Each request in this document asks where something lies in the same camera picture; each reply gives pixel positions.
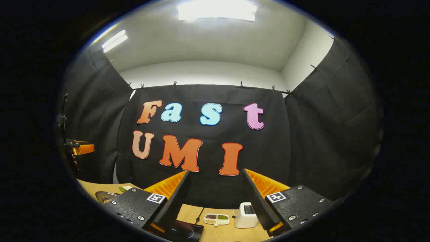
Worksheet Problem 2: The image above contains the black backdrop cloth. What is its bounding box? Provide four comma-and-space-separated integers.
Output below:
59, 35, 383, 210

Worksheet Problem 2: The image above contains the row of small cloth clips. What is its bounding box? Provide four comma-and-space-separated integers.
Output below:
108, 35, 335, 96

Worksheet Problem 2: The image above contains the stainless steel pot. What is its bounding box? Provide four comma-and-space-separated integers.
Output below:
95, 191, 120, 204

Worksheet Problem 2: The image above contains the white toaster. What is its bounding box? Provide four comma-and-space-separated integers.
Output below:
234, 202, 259, 229

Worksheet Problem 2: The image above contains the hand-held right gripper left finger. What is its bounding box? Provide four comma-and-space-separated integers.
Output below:
101, 170, 192, 236

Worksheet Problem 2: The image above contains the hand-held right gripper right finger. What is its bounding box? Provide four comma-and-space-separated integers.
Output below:
242, 168, 336, 237

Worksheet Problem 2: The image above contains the large ceiling light panel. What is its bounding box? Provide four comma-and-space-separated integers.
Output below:
177, 0, 258, 23

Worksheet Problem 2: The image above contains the white divided bean dish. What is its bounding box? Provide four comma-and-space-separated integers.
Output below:
204, 213, 230, 227

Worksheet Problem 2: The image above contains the narrow ceiling light panel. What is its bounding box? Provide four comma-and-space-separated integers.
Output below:
101, 29, 128, 53

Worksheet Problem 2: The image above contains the black induction cooktop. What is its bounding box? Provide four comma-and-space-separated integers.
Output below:
144, 220, 204, 242

